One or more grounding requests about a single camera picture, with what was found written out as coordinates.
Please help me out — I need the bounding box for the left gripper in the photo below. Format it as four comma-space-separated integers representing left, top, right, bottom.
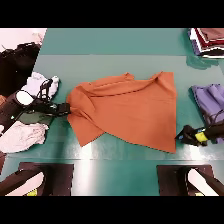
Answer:
49, 102, 72, 118

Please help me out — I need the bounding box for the orange shirt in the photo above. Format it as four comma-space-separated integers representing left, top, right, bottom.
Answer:
65, 70, 178, 154

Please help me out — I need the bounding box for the lavender folded garment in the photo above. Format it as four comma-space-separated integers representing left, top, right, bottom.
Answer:
188, 28, 203, 57

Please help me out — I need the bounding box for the black garment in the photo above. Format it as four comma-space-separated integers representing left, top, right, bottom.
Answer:
0, 42, 42, 98

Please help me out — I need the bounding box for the black cable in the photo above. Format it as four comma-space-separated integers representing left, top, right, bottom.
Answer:
209, 108, 224, 125

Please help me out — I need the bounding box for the purple garment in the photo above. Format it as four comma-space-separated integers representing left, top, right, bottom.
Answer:
190, 83, 224, 145

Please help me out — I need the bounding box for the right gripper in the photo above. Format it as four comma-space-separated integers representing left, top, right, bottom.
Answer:
174, 124, 208, 147

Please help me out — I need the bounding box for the brown garment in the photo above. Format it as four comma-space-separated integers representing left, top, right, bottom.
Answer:
199, 27, 224, 42

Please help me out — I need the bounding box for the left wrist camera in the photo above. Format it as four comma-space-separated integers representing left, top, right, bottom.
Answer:
38, 77, 55, 102

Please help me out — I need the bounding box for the pale pink garment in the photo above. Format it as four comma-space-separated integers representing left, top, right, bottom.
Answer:
0, 120, 50, 154

